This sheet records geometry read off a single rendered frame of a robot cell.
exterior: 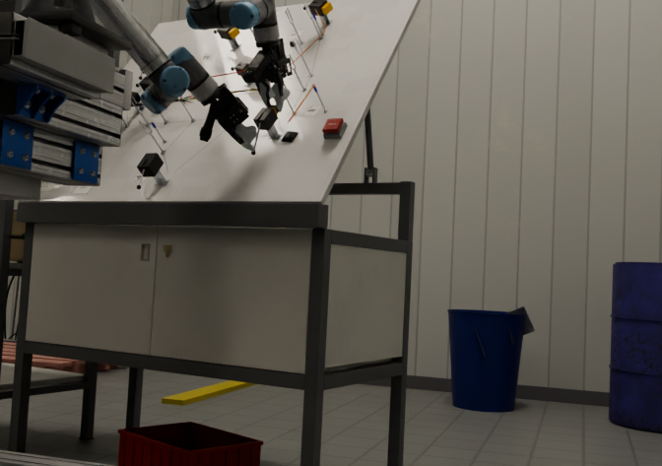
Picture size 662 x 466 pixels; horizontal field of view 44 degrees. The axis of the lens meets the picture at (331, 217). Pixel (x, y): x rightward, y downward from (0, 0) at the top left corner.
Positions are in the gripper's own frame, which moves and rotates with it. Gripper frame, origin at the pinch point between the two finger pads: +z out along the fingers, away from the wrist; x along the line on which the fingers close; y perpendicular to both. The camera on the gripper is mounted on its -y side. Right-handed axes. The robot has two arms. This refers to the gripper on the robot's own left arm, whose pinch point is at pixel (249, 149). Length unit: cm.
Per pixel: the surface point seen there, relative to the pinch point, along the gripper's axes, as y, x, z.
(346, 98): 30.8, 11.2, 9.8
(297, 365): -21, -44, 43
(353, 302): -2, -26, 48
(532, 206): 62, 204, 201
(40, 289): -89, 19, -1
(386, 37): 52, 33, 9
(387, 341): -5, -15, 73
